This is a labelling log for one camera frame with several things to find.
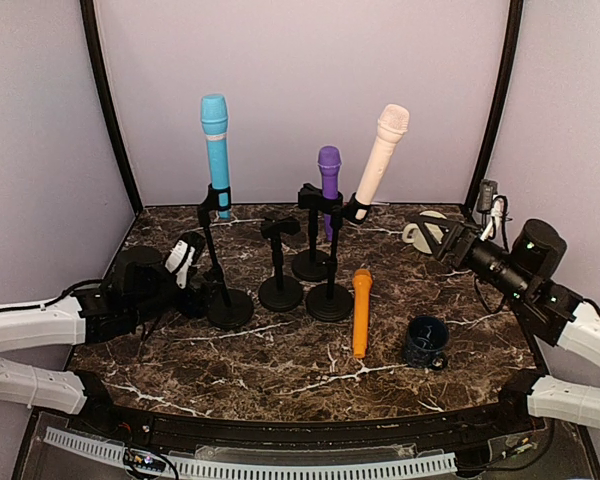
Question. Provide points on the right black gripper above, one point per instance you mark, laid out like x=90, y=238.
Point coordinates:
x=458, y=229

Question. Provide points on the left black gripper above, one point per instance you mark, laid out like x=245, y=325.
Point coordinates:
x=198, y=300

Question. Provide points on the black stand of blue microphone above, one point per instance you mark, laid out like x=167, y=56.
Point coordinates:
x=229, y=309

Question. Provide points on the black stand of orange microphone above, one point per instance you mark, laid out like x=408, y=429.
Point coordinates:
x=281, y=292

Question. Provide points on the orange microphone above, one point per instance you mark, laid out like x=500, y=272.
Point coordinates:
x=362, y=284

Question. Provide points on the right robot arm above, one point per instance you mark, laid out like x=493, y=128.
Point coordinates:
x=544, y=308

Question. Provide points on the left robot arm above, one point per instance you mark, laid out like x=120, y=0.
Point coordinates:
x=141, y=287

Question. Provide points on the black stand of purple microphone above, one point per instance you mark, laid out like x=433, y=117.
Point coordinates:
x=310, y=264

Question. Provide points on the black stand of pink microphone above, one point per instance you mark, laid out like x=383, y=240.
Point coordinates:
x=331, y=302

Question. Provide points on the pink microphone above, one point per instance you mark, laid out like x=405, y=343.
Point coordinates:
x=391, y=127

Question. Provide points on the purple microphone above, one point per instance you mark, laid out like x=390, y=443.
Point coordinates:
x=329, y=164

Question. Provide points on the blue microphone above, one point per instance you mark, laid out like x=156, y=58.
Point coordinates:
x=214, y=121

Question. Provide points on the dark blue mug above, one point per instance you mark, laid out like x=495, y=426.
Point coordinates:
x=425, y=342

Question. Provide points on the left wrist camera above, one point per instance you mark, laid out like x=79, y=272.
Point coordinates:
x=183, y=257

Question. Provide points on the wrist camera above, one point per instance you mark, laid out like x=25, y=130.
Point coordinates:
x=183, y=257
x=493, y=208

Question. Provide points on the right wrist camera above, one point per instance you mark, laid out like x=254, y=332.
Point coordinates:
x=493, y=208

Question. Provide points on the black front rail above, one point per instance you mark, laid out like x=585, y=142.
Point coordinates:
x=463, y=429

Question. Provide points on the white slotted cable duct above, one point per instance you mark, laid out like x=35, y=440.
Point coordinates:
x=240, y=463

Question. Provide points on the right black frame post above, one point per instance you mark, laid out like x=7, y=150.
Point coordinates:
x=503, y=77

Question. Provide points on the black frame post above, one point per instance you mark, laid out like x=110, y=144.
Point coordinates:
x=503, y=77
x=104, y=93

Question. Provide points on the left black frame post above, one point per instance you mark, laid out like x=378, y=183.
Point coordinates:
x=104, y=93

